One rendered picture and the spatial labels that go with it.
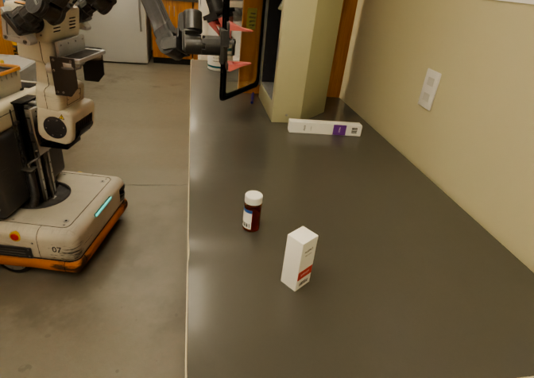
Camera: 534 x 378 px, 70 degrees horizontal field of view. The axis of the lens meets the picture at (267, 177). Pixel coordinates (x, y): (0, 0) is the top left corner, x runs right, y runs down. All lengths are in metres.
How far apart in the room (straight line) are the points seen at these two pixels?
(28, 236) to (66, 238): 0.18
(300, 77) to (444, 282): 0.86
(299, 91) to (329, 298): 0.89
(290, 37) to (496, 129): 0.69
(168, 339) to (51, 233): 0.74
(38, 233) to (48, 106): 0.59
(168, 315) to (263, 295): 1.26
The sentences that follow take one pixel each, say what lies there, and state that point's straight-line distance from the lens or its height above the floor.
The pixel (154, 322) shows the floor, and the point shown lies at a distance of 1.89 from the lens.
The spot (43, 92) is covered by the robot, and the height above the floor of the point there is 0.88.
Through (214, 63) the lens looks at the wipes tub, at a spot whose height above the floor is 0.98.
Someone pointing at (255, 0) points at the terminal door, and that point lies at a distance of 1.57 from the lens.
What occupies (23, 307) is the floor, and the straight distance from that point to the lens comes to 2.11.
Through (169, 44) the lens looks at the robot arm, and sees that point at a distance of 1.24.
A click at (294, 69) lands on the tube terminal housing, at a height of 1.14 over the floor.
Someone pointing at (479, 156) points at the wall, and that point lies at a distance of 1.11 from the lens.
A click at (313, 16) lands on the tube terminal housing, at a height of 1.32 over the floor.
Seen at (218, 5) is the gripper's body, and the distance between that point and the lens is 1.49.
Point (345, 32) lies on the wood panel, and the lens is 1.82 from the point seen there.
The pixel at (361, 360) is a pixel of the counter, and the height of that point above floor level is 0.94.
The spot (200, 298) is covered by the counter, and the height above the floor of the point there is 0.94.
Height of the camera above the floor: 1.43
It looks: 28 degrees down
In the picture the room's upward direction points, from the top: 6 degrees clockwise
